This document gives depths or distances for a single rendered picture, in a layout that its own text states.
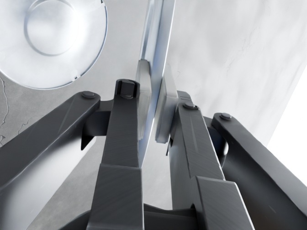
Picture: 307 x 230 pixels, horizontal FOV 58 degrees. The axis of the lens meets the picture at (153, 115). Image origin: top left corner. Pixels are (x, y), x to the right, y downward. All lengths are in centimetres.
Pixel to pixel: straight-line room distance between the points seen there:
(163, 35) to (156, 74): 2
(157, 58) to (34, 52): 52
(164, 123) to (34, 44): 53
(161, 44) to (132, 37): 113
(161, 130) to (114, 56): 112
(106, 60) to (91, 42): 51
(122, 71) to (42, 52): 69
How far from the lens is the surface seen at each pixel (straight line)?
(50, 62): 70
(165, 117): 15
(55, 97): 117
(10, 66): 66
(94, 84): 125
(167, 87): 16
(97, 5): 73
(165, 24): 18
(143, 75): 17
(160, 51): 17
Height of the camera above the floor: 93
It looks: 35 degrees down
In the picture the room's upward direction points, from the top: 121 degrees clockwise
